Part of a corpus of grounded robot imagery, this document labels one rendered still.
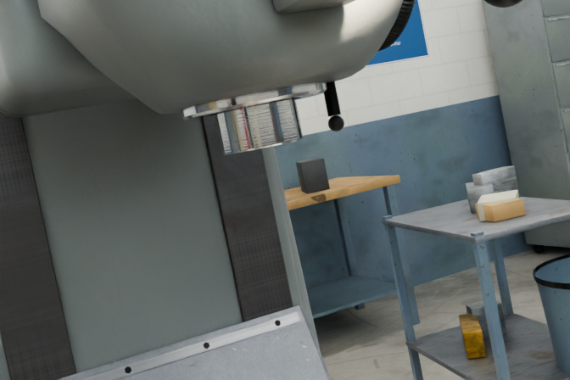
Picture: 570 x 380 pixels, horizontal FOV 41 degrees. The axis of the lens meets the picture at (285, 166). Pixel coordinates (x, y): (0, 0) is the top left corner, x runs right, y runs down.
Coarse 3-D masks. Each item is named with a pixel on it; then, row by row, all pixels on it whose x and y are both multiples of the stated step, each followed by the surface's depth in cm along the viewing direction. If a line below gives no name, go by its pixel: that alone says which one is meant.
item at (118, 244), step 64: (0, 128) 73; (64, 128) 76; (128, 128) 79; (192, 128) 81; (0, 192) 73; (64, 192) 76; (128, 192) 79; (192, 192) 81; (256, 192) 84; (0, 256) 73; (64, 256) 76; (128, 256) 78; (192, 256) 81; (256, 256) 83; (0, 320) 73; (64, 320) 75; (128, 320) 78; (192, 320) 81
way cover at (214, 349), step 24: (288, 312) 85; (216, 336) 81; (240, 336) 82; (264, 336) 82; (288, 336) 83; (312, 336) 84; (120, 360) 77; (144, 360) 78; (168, 360) 78; (192, 360) 79; (216, 360) 80; (240, 360) 81; (264, 360) 81; (288, 360) 82; (312, 360) 83
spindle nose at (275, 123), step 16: (224, 112) 43; (240, 112) 42; (256, 112) 42; (272, 112) 42; (288, 112) 43; (224, 128) 43; (240, 128) 42; (256, 128) 42; (272, 128) 42; (288, 128) 43; (224, 144) 43; (240, 144) 42; (256, 144) 42; (272, 144) 42
